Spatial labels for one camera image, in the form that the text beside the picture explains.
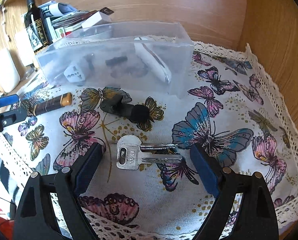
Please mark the white plastic bottle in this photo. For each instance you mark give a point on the white plastic bottle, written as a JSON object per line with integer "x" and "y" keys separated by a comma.
{"x": 9, "y": 76}

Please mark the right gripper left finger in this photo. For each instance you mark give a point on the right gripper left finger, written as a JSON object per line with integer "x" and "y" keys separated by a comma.
{"x": 35, "y": 217}

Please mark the dark wine bottle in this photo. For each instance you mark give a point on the dark wine bottle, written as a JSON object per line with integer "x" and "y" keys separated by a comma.
{"x": 34, "y": 25}

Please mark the white curved plastic device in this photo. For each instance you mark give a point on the white curved plastic device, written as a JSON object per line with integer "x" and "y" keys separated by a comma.
{"x": 151, "y": 59}

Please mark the silver keys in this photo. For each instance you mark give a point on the silver keys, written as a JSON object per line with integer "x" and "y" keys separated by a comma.
{"x": 131, "y": 153}

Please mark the stack of magazines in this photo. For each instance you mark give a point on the stack of magazines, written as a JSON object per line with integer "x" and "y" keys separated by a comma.
{"x": 60, "y": 15}

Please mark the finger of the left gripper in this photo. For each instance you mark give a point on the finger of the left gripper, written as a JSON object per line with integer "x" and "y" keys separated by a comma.
{"x": 8, "y": 100}
{"x": 12, "y": 117}

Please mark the black gold lighter tube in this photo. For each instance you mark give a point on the black gold lighter tube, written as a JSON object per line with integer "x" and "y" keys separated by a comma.
{"x": 51, "y": 105}

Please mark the black clip microphone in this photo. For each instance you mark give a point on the black clip microphone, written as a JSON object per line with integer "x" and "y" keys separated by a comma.
{"x": 134, "y": 113}

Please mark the clear plastic storage box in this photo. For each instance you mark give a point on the clear plastic storage box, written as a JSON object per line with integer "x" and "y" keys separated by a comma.
{"x": 103, "y": 42}

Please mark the butterfly print lace cloth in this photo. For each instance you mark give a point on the butterfly print lace cloth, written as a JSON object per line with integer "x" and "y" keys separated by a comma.
{"x": 230, "y": 106}

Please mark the white small box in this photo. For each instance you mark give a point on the white small box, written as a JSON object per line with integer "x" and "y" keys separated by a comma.
{"x": 98, "y": 18}

